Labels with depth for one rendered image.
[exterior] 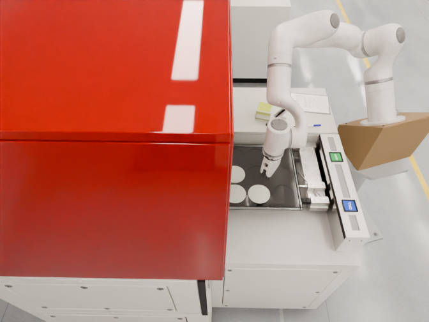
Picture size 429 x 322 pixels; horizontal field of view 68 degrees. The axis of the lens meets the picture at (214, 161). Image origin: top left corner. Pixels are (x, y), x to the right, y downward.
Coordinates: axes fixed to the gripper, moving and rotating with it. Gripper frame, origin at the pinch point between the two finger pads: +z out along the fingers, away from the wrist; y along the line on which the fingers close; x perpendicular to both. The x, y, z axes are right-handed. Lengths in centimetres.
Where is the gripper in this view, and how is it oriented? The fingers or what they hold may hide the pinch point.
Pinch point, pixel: (267, 175)
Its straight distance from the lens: 141.1
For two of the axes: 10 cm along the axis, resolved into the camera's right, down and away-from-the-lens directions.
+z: 0.0, 6.2, 7.9
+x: -8.2, -4.4, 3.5
